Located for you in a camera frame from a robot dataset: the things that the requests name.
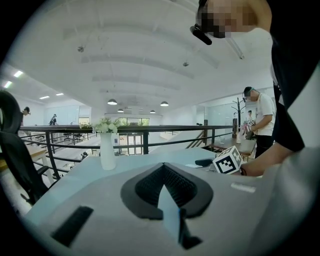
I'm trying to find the white flower bouquet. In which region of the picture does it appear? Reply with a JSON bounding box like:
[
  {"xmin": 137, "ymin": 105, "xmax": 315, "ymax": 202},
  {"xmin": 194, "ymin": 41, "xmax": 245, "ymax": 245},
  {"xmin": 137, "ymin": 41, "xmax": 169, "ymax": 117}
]
[{"xmin": 90, "ymin": 117, "xmax": 121, "ymax": 135}]

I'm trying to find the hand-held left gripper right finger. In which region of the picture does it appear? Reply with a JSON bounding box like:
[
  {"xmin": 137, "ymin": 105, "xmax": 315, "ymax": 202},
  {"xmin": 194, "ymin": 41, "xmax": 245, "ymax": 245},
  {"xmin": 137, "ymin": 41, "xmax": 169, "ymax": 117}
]
[{"xmin": 163, "ymin": 161, "xmax": 274, "ymax": 256}]

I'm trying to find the black head camera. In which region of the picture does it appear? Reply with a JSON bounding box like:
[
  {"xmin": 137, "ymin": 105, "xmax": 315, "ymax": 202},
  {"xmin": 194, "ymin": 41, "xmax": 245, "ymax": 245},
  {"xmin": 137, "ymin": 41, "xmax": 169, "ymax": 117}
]
[{"xmin": 189, "ymin": 23, "xmax": 214, "ymax": 46}]

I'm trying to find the person's right forearm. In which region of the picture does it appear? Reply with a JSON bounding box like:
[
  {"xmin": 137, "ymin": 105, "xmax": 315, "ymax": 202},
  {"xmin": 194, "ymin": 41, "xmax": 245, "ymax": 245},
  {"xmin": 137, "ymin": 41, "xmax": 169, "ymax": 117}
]
[{"xmin": 240, "ymin": 141, "xmax": 296, "ymax": 178}]

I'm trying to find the black coat rack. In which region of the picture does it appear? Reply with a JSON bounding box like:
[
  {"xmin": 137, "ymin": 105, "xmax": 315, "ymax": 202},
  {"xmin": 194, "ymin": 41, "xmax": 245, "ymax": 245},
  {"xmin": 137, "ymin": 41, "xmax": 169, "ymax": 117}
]
[{"xmin": 230, "ymin": 97, "xmax": 247, "ymax": 140}]

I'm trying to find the black mesh office chair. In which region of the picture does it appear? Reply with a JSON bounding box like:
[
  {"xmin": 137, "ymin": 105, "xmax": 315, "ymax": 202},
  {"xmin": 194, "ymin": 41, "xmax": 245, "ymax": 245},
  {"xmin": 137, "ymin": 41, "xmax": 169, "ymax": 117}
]
[{"xmin": 0, "ymin": 89, "xmax": 61, "ymax": 208}]

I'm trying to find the black metal railing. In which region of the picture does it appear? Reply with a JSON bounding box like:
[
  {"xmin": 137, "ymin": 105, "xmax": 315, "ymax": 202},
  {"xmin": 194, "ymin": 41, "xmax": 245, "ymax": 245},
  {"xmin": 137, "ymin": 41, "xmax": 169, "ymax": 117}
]
[{"xmin": 18, "ymin": 124, "xmax": 235, "ymax": 181}]

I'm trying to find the white vase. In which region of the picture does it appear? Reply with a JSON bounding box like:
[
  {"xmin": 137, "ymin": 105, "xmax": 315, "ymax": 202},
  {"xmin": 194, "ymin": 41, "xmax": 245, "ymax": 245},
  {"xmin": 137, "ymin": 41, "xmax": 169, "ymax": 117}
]
[{"xmin": 99, "ymin": 132, "xmax": 117, "ymax": 172}]

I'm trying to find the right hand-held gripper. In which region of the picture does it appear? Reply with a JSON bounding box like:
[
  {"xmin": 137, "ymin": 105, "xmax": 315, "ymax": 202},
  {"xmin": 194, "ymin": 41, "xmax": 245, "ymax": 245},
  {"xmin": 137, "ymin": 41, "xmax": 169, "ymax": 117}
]
[{"xmin": 194, "ymin": 145, "xmax": 245, "ymax": 176}]

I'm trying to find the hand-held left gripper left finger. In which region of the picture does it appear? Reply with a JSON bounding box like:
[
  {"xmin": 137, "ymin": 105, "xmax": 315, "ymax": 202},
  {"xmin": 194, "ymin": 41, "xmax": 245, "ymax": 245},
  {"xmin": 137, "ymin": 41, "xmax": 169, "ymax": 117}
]
[{"xmin": 36, "ymin": 161, "xmax": 184, "ymax": 256}]

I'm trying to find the brown wooden desk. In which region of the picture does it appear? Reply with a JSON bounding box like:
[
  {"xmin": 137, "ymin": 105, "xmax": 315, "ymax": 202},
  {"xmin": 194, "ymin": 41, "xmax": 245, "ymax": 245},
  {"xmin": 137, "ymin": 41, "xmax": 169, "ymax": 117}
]
[{"xmin": 209, "ymin": 136, "xmax": 259, "ymax": 161}]

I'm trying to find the person's black shirt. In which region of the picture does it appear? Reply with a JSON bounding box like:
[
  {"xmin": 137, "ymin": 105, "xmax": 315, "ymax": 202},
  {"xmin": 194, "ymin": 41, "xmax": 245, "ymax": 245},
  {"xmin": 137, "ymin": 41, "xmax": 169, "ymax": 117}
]
[{"xmin": 270, "ymin": 0, "xmax": 320, "ymax": 154}]

